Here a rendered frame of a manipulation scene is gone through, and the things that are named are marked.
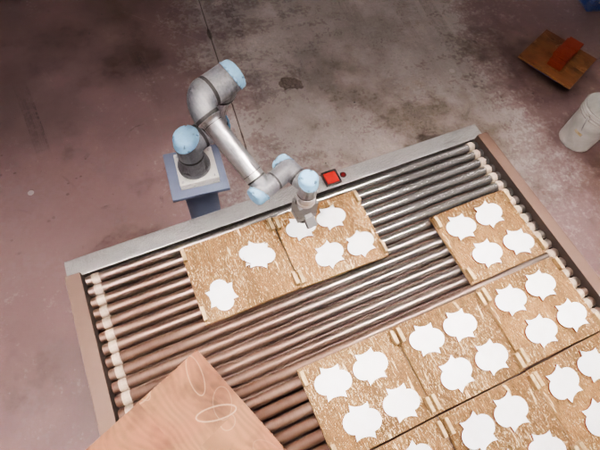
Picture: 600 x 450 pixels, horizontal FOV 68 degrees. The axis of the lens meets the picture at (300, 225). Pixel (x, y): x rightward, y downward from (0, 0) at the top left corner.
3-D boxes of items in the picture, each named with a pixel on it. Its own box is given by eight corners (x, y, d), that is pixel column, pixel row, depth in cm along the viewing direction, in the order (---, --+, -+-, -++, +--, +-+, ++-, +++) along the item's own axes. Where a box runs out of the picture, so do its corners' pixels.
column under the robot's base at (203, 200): (179, 228, 294) (149, 147, 217) (235, 214, 302) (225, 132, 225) (190, 280, 278) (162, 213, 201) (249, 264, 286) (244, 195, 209)
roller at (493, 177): (98, 322, 177) (94, 319, 172) (493, 174, 224) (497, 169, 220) (101, 334, 175) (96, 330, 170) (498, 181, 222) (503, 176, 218)
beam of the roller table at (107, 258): (69, 267, 188) (62, 262, 183) (470, 130, 239) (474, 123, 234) (72, 285, 185) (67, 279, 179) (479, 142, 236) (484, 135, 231)
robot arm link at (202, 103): (173, 89, 147) (264, 205, 157) (198, 72, 151) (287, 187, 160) (169, 101, 158) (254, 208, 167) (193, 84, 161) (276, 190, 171)
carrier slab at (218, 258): (179, 250, 188) (179, 249, 187) (270, 219, 198) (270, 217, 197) (205, 326, 174) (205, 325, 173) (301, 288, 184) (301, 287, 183)
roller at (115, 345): (104, 345, 173) (100, 343, 168) (504, 190, 220) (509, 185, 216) (107, 358, 171) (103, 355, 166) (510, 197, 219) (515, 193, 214)
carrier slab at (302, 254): (271, 219, 198) (271, 217, 197) (353, 192, 208) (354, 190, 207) (302, 288, 184) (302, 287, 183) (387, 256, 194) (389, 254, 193)
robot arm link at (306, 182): (307, 162, 162) (324, 177, 160) (304, 179, 172) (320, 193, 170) (292, 175, 159) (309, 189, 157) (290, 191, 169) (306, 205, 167)
